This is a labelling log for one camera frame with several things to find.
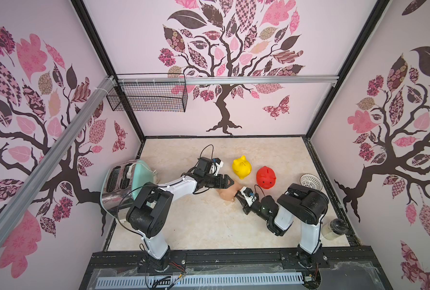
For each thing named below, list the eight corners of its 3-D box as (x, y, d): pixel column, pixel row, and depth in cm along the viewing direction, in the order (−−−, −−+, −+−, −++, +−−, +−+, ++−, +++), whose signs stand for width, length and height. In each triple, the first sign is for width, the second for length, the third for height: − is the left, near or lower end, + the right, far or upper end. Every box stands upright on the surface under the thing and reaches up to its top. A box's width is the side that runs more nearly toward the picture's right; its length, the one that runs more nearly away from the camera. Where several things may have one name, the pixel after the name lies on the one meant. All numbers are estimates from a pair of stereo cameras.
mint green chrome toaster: (109, 218, 87) (87, 201, 72) (125, 180, 101) (109, 159, 86) (147, 218, 87) (132, 201, 72) (157, 180, 101) (146, 159, 87)
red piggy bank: (257, 192, 96) (260, 184, 89) (254, 173, 104) (257, 163, 97) (273, 192, 96) (277, 184, 89) (269, 173, 104) (273, 164, 97)
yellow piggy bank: (239, 181, 100) (240, 172, 93) (231, 169, 105) (232, 160, 98) (250, 176, 102) (253, 167, 95) (242, 165, 107) (244, 155, 100)
